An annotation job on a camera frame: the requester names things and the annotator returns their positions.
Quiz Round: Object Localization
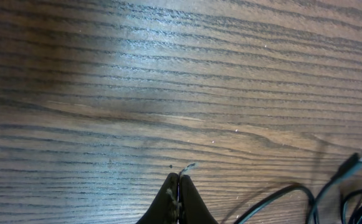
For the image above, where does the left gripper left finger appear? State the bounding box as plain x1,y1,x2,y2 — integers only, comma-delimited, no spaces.
137,172,179,224

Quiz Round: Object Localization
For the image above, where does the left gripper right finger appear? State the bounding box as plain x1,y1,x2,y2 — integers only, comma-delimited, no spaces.
178,175,218,224

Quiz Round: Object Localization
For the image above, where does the black cable bundle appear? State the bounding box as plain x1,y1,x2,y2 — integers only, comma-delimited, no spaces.
221,151,362,224

